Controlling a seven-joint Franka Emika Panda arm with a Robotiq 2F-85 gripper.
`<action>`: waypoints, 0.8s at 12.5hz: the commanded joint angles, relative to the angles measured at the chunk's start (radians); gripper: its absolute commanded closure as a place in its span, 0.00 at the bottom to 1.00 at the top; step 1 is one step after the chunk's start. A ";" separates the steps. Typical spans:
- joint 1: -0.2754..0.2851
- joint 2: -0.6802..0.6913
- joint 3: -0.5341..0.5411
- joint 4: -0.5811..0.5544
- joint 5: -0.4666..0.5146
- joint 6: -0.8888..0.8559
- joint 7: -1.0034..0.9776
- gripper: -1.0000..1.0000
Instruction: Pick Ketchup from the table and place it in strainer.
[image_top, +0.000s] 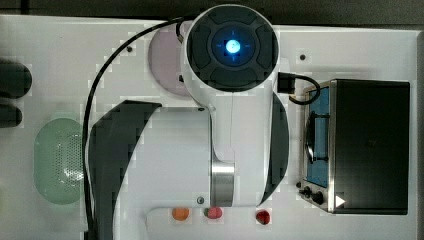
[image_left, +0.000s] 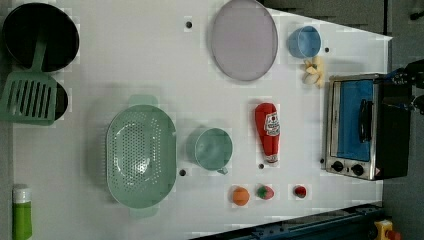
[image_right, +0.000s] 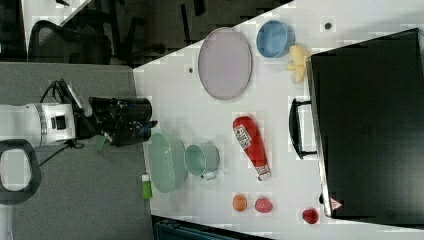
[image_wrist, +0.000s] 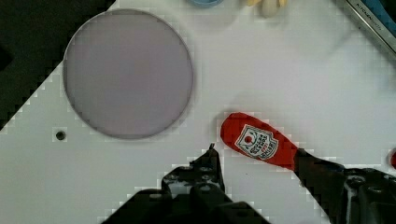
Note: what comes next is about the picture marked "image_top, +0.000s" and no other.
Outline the stainless steel toaster oven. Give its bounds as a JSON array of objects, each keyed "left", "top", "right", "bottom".
[{"left": 297, "top": 79, "right": 410, "bottom": 215}]

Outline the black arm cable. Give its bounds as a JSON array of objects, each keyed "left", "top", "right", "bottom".
[{"left": 81, "top": 16, "right": 188, "bottom": 240}]

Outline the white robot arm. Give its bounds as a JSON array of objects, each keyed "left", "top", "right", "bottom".
[{"left": 88, "top": 4, "right": 289, "bottom": 240}]

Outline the toy strawberry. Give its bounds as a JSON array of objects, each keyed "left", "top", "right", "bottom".
[{"left": 203, "top": 207, "right": 223, "bottom": 219}]

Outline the black usb cable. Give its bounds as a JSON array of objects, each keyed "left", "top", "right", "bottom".
[{"left": 277, "top": 71, "right": 322, "bottom": 106}]

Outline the black object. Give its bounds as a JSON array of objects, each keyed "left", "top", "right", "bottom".
[
  {"left": 0, "top": 104, "right": 23, "bottom": 128},
  {"left": 0, "top": 59, "right": 32, "bottom": 99}
]

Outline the black object lower left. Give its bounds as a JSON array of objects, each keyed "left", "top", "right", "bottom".
[{"left": 0, "top": 104, "right": 23, "bottom": 128}]

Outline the red toy apple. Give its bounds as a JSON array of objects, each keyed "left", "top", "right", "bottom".
[{"left": 256, "top": 210, "right": 271, "bottom": 225}]

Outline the orange toy fruit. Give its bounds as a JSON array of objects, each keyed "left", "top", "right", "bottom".
[{"left": 172, "top": 208, "right": 190, "bottom": 221}]

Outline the pink round plate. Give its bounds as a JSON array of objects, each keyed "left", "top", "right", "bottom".
[{"left": 148, "top": 24, "right": 190, "bottom": 97}]

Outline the black object upper left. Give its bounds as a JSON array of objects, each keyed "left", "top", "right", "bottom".
[{"left": 0, "top": 59, "right": 32, "bottom": 99}]

